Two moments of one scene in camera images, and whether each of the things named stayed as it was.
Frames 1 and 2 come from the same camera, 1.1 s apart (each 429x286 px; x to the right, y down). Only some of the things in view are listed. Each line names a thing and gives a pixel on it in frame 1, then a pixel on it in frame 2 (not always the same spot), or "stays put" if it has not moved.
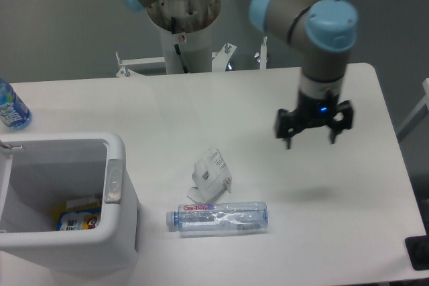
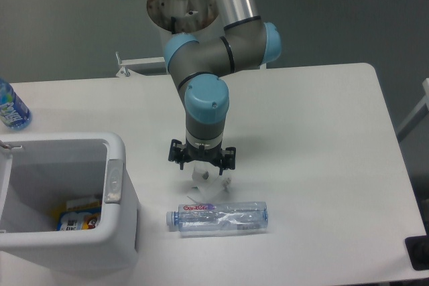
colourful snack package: (78, 214) stays put
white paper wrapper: (210, 177) stays put
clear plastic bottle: (220, 216) stays put
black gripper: (314, 112) -> (179, 153)
